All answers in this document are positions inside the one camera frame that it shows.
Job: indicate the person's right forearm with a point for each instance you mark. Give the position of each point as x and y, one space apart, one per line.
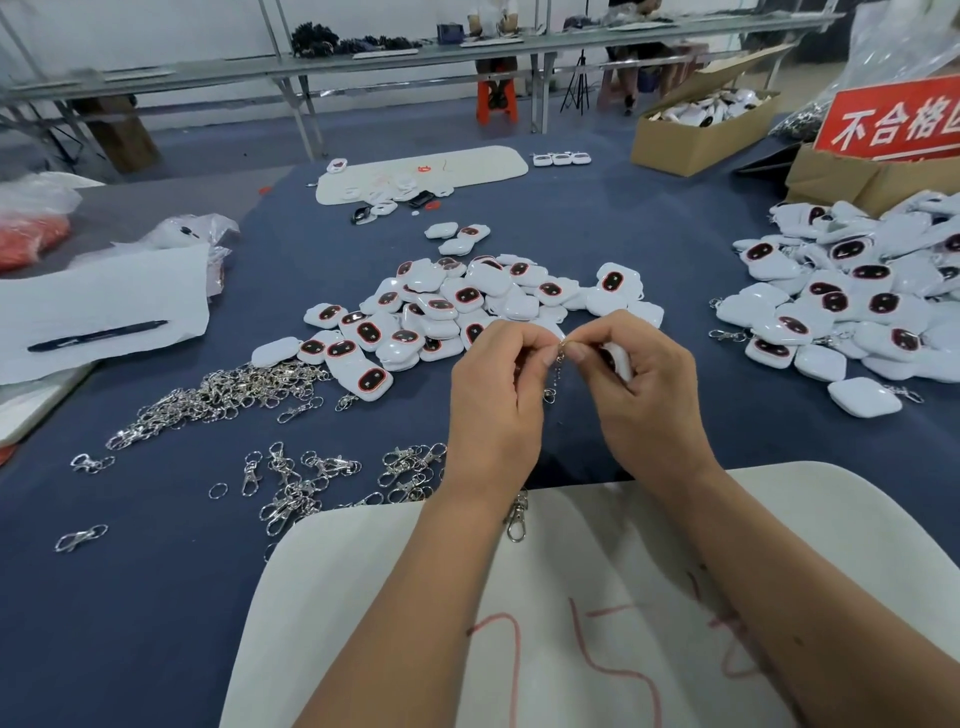
818 600

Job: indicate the open cardboard box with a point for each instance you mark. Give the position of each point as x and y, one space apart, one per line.
686 150

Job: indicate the white tag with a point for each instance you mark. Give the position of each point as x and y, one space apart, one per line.
618 360

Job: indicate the red plastic stool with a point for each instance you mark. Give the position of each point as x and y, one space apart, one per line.
498 105

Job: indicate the person's left forearm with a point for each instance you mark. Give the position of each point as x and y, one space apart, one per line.
405 623

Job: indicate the grey metal table frame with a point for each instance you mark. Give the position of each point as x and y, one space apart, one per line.
225 63

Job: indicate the person's right hand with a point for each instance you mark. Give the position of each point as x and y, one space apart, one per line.
653 405

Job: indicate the large clear plastic bag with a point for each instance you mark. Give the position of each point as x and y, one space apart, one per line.
908 42

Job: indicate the flat brown cardboard box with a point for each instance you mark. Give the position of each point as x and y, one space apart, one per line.
840 183

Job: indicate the small white plastic part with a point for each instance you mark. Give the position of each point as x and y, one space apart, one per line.
542 159
581 159
561 159

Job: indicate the white plastic bag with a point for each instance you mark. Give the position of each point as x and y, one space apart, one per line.
45 192

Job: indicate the black tripod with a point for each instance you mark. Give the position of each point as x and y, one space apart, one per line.
576 83

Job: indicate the orange plastic stool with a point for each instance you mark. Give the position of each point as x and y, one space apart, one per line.
497 72

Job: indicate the long white foam board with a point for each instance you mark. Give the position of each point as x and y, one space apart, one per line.
488 165

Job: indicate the black pen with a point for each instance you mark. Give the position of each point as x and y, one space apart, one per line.
98 336

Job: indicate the white foam board red marks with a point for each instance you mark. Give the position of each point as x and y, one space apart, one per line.
615 585

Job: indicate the person's left hand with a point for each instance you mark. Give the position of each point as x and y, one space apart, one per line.
495 413

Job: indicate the orange bag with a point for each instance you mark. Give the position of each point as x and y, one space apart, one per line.
27 243

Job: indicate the red sign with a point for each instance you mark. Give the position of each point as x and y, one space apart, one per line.
896 123

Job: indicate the white paper sheet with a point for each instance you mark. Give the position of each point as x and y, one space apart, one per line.
98 293

